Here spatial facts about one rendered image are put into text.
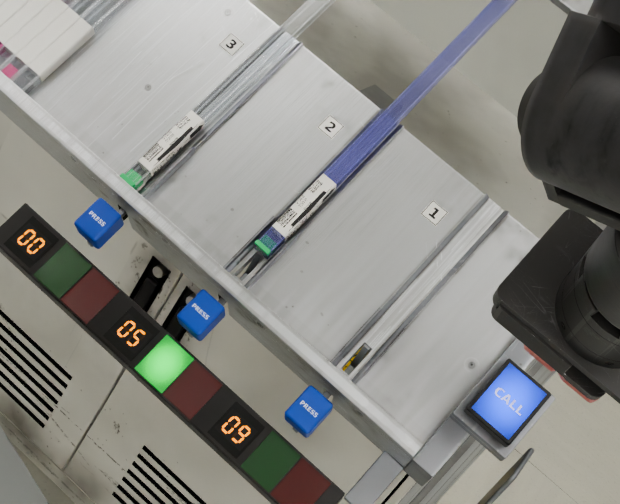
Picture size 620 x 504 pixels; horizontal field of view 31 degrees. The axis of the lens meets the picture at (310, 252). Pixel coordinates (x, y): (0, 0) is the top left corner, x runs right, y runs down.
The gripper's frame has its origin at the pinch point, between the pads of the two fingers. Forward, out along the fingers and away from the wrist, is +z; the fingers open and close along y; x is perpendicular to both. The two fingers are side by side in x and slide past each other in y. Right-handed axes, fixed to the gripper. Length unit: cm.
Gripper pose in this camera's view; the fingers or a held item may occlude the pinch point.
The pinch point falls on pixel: (567, 357)
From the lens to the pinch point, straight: 66.9
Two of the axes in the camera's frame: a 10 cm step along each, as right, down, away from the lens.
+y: -7.4, -6.4, 2.0
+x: -6.7, 7.0, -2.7
